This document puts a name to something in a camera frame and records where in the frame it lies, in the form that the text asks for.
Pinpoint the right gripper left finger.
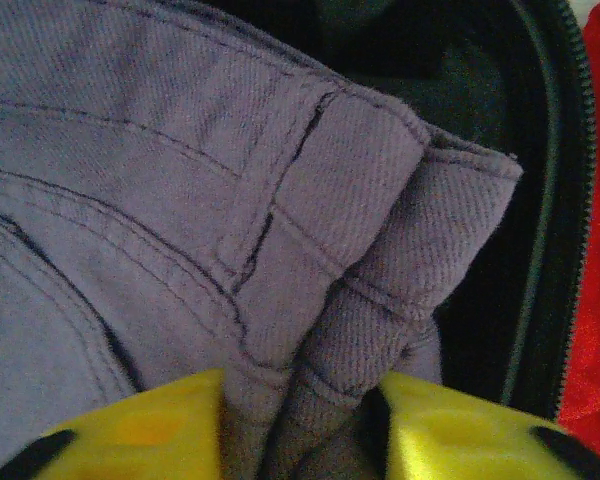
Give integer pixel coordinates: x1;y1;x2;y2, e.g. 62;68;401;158
0;368;229;480

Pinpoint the white hard-shell suitcase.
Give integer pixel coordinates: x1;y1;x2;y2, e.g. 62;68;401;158
199;0;596;421

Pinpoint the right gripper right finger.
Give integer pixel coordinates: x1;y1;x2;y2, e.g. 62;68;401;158
379;372;600;480

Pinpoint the purple garment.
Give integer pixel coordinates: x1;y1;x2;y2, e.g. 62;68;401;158
0;0;525;480

